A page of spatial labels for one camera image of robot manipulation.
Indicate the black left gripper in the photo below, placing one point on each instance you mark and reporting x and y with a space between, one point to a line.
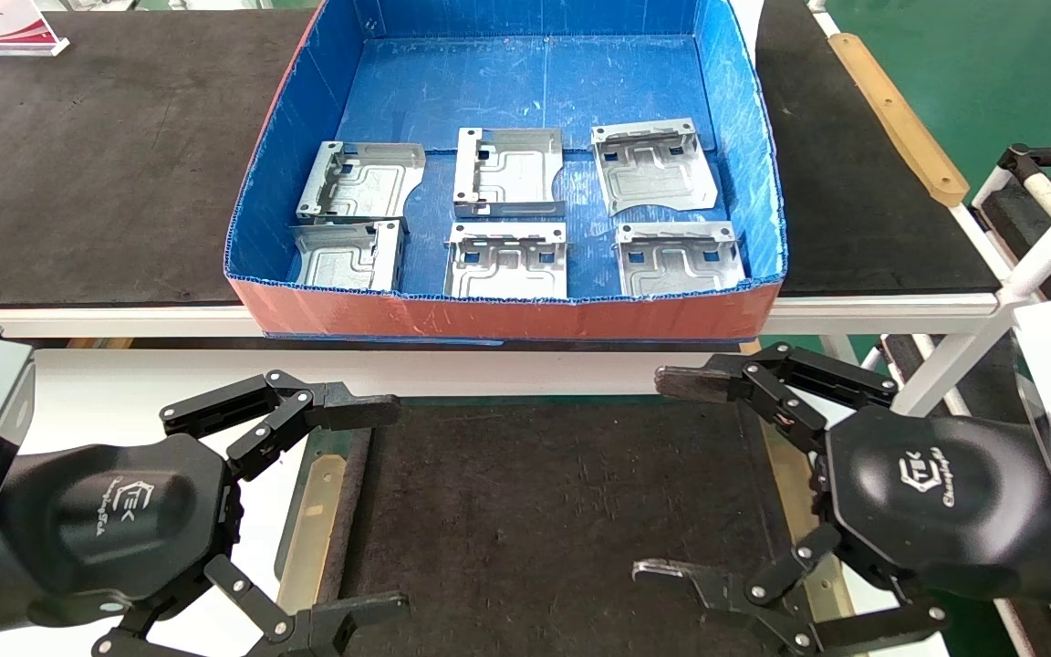
124 520

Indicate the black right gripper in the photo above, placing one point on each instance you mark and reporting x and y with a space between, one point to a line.
927 502

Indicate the stamped metal bracket plate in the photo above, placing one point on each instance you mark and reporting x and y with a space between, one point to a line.
507 269
366 182
512 173
658 173
343 260
681 265

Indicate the blue corrugated box red outside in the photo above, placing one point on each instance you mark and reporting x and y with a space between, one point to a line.
525 91

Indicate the tan strip with holes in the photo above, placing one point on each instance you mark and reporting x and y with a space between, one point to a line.
790 511
311 538

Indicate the black work mat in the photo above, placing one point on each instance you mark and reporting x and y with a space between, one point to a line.
525 529

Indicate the long wooden strip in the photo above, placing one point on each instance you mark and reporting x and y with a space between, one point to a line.
909 128

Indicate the black pipe connector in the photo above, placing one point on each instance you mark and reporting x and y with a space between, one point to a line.
1027 162

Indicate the white diagonal frame pipe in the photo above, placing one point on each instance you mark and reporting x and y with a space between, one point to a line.
1036 265

